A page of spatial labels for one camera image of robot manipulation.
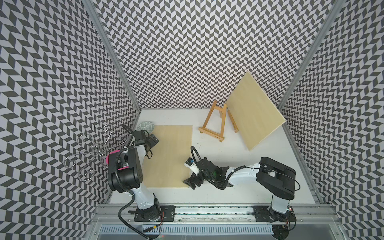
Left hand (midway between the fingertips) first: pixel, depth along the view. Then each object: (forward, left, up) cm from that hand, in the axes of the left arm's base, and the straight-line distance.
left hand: (151, 142), depth 98 cm
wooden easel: (+11, -47, +16) cm, 50 cm away
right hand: (-23, -26, 0) cm, 35 cm away
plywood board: (-19, -13, 0) cm, 23 cm away
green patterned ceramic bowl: (+13, +6, +2) cm, 14 cm away
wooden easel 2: (+8, -57, +3) cm, 58 cm away
